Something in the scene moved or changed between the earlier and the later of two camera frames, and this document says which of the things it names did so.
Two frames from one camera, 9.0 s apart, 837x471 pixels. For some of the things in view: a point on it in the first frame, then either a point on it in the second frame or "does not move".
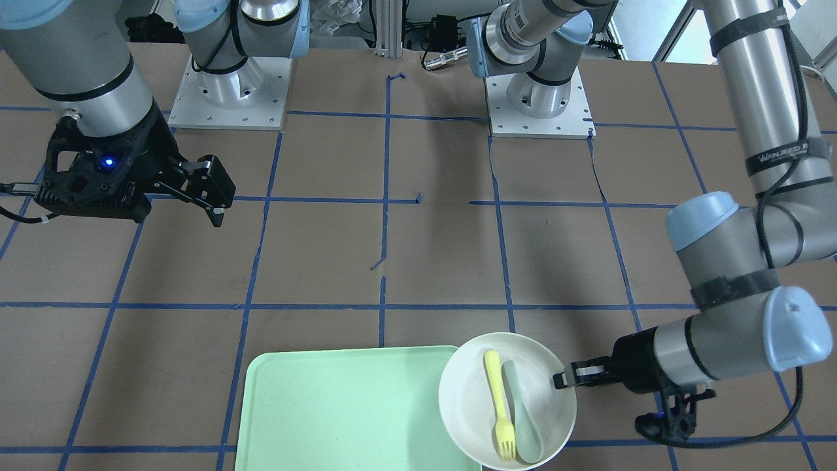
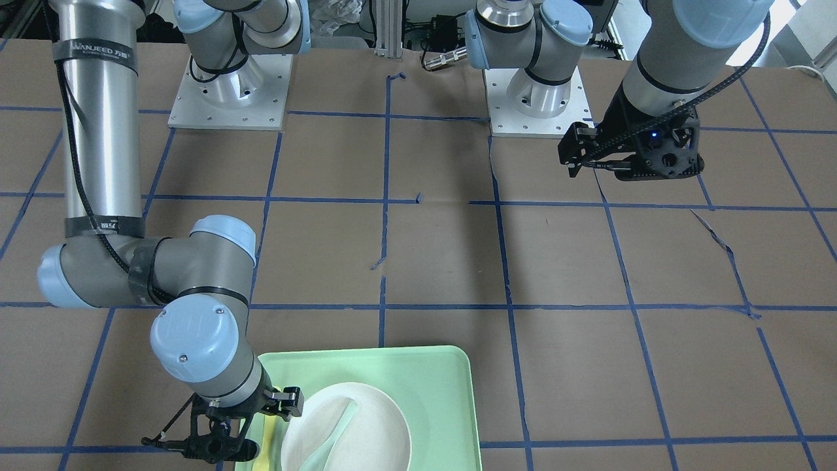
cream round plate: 467,405 -> 376,436
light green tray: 370,409 does not move
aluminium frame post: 389,28 does not move
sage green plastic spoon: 529,439 -> 317,461
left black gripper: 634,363 -> 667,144
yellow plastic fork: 505,430 -> 263,462
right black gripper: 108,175 -> 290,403
